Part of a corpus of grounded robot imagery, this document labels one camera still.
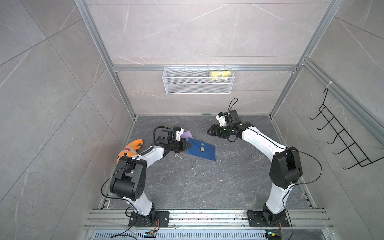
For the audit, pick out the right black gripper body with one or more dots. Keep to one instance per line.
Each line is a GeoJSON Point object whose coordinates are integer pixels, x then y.
{"type": "Point", "coordinates": [225, 131]}

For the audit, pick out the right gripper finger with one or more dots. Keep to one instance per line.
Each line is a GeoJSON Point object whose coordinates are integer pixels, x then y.
{"type": "Point", "coordinates": [213, 128]}
{"type": "Point", "coordinates": [212, 133]}

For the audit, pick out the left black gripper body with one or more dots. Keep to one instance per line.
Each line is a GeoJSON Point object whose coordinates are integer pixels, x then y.
{"type": "Point", "coordinates": [176, 146]}

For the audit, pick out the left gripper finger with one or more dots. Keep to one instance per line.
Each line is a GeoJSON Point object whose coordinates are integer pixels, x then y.
{"type": "Point", "coordinates": [185, 148]}
{"type": "Point", "coordinates": [186, 143]}

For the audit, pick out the purple envelope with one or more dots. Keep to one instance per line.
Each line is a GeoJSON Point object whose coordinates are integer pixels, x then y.
{"type": "Point", "coordinates": [187, 135]}

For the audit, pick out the dark blue envelope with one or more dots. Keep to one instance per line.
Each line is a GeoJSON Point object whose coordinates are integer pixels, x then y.
{"type": "Point", "coordinates": [202, 150]}

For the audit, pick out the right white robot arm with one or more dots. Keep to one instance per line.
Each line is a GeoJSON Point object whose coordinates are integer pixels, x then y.
{"type": "Point", "coordinates": [285, 169]}

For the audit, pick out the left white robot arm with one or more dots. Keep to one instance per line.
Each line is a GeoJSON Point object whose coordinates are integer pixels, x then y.
{"type": "Point", "coordinates": [128, 182]}

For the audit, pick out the orange fish plush toy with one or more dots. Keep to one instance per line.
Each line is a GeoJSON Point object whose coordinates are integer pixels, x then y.
{"type": "Point", "coordinates": [131, 149]}

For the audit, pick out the yellow item in basket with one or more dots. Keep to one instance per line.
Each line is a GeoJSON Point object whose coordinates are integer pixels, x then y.
{"type": "Point", "coordinates": [220, 75]}

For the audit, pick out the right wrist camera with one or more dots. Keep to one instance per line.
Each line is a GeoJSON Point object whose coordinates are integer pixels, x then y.
{"type": "Point", "coordinates": [228, 118]}

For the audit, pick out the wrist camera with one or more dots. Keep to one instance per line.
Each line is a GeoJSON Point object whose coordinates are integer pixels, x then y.
{"type": "Point", "coordinates": [173, 134]}
{"type": "Point", "coordinates": [228, 118]}

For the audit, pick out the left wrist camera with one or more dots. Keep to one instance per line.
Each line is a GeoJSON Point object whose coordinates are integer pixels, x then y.
{"type": "Point", "coordinates": [173, 134]}

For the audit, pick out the white wire mesh basket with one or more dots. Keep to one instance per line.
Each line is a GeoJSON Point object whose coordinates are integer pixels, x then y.
{"type": "Point", "coordinates": [195, 80]}

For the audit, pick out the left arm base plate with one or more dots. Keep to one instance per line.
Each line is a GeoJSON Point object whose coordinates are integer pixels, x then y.
{"type": "Point", "coordinates": [158, 219]}

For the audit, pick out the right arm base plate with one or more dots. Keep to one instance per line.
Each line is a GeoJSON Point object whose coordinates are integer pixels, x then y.
{"type": "Point", "coordinates": [264, 219]}

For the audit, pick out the aluminium mounting rail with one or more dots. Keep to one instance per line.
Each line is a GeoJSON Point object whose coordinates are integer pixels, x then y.
{"type": "Point", "coordinates": [227, 224]}

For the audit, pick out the black wire hook rack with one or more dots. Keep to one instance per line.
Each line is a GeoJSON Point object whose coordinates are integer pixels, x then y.
{"type": "Point", "coordinates": [341, 134]}

